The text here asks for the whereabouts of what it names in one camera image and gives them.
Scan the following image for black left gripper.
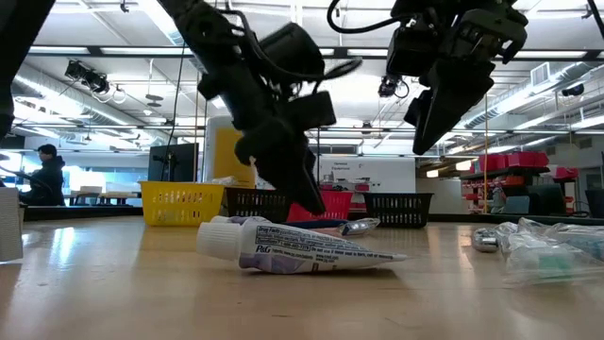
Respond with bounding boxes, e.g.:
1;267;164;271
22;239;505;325
197;22;327;216

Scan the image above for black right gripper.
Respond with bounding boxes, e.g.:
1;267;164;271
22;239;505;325
404;7;529;156

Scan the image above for blue disposable razor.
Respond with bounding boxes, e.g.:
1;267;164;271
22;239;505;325
284;217;351;230

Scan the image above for black and silver razor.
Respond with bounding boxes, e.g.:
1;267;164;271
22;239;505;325
471;227;501;254
337;217;381;238

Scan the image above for teal toothbrush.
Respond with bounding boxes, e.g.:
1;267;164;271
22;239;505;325
500;230;604;288

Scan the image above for black plastic basket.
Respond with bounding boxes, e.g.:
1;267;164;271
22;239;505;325
223;186;294;224
361;192;435;230

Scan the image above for yellow wipes canister white lid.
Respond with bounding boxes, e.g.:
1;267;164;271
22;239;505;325
204;114;260;189

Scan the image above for yellow vertical pole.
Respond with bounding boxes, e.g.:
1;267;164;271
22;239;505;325
482;93;490;214

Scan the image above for red plastic basket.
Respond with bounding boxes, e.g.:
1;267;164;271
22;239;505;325
286;189;355;224

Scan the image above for black storage shelf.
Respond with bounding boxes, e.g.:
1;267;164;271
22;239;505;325
460;164;582;216

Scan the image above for white board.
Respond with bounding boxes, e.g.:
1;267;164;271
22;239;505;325
316;155;417;195

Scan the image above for white printed toothpaste tube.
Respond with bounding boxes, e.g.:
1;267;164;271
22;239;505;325
195;220;409;276

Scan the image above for black computer monitor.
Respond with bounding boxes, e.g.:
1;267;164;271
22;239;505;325
146;142;200;183

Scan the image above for yellow plastic basket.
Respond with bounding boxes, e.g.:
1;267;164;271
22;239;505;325
139;180;227;228

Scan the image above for ceiling light strip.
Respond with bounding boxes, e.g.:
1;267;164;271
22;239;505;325
27;44;194;57
512;49;589;60

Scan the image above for blue toothbrush in clear wrapper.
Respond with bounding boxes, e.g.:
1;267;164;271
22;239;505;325
516;216;604;264

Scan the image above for person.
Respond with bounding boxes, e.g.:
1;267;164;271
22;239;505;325
17;143;67;208

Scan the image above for white ribbed object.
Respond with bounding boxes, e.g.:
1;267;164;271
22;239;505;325
0;186;25;264

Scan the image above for black overhead camera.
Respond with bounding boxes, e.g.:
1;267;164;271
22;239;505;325
376;74;411;100
63;59;112;95

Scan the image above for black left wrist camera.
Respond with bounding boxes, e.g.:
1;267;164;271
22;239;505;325
287;91;338;132

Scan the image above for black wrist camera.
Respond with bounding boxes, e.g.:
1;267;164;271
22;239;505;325
386;21;438;77
287;91;338;132

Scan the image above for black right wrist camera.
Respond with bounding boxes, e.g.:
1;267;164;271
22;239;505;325
386;21;438;77

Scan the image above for silver air duct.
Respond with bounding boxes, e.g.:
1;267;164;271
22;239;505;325
464;59;604;131

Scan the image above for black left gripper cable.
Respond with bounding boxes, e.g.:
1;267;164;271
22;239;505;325
226;7;364;84

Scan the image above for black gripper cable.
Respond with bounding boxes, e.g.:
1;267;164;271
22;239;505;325
326;0;402;35
226;7;364;84

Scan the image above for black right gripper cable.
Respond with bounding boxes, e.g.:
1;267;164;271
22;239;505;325
326;0;402;35

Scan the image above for black aluminium table frame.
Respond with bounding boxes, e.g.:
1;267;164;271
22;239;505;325
22;204;604;228

